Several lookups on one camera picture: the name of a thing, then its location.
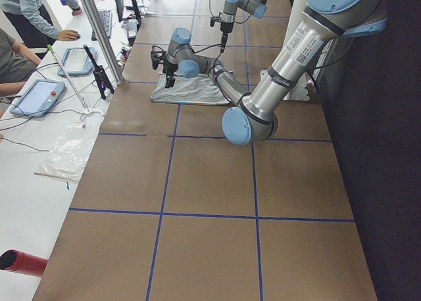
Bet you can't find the blue teach pendant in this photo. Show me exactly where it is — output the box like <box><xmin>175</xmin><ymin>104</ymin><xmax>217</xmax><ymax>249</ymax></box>
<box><xmin>10</xmin><ymin>79</ymin><xmax>66</xmax><ymax>118</ymax></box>
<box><xmin>61</xmin><ymin>47</ymin><xmax>93</xmax><ymax>77</ymax></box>

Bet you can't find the clear plastic bag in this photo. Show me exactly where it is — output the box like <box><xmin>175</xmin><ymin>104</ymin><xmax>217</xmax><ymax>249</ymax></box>
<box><xmin>34</xmin><ymin>123</ymin><xmax>99</xmax><ymax>182</ymax></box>

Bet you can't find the long metal reacher stick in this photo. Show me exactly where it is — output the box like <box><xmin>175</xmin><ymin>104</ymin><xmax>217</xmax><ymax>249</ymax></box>
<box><xmin>47</xmin><ymin>45</ymin><xmax>105</xmax><ymax>127</ymax></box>

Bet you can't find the standing person in blue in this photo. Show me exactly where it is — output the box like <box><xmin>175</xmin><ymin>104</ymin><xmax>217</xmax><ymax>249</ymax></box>
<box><xmin>1</xmin><ymin>0</ymin><xmax>80</xmax><ymax>49</ymax></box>

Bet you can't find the aluminium frame post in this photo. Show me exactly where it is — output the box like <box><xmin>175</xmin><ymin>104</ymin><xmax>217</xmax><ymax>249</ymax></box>
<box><xmin>81</xmin><ymin>0</ymin><xmax>124</xmax><ymax>85</ymax></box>

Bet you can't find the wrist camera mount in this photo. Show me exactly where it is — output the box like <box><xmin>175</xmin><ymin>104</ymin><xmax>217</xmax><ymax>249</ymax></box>
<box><xmin>151</xmin><ymin>45</ymin><xmax>166</xmax><ymax>70</ymax></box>
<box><xmin>210</xmin><ymin>15</ymin><xmax>222</xmax><ymax>27</ymax></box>

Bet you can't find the black camera stand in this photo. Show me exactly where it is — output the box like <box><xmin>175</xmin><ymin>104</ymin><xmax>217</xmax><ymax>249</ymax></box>
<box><xmin>83</xmin><ymin>45</ymin><xmax>114</xmax><ymax>100</ymax></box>

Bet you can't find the black computer keyboard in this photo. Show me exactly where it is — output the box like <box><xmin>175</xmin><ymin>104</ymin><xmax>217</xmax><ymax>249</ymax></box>
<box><xmin>97</xmin><ymin>10</ymin><xmax>112</xmax><ymax>38</ymax></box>

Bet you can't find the brown table mat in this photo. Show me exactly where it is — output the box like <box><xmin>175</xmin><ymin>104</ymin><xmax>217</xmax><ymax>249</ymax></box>
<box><xmin>34</xmin><ymin>0</ymin><xmax>376</xmax><ymax>300</ymax></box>

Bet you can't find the red fire extinguisher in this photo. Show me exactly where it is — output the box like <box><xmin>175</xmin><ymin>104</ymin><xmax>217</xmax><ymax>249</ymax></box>
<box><xmin>1</xmin><ymin>249</ymin><xmax>48</xmax><ymax>277</ymax></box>

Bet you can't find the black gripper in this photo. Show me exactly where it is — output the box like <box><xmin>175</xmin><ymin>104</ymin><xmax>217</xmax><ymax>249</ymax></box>
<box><xmin>162</xmin><ymin>53</ymin><xmax>178</xmax><ymax>88</ymax></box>
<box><xmin>219</xmin><ymin>14</ymin><xmax>235</xmax><ymax>53</ymax></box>

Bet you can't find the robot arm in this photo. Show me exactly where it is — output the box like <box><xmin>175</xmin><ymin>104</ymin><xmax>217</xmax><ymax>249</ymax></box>
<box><xmin>151</xmin><ymin>0</ymin><xmax>388</xmax><ymax>145</ymax></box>
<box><xmin>213</xmin><ymin>0</ymin><xmax>267</xmax><ymax>53</ymax></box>

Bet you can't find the navy white striped polo shirt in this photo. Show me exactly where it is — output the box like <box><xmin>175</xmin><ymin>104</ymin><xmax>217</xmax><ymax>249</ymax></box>
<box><xmin>150</xmin><ymin>72</ymin><xmax>228</xmax><ymax>106</ymax></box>

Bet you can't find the black usb cable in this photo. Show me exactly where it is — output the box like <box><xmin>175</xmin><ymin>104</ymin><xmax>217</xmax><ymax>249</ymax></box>
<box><xmin>154</xmin><ymin>0</ymin><xmax>251</xmax><ymax>75</ymax></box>

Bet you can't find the seated person in grey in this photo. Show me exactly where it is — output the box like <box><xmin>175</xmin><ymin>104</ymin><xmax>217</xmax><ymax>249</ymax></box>
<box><xmin>1</xmin><ymin>30</ymin><xmax>41</xmax><ymax>96</ymax></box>

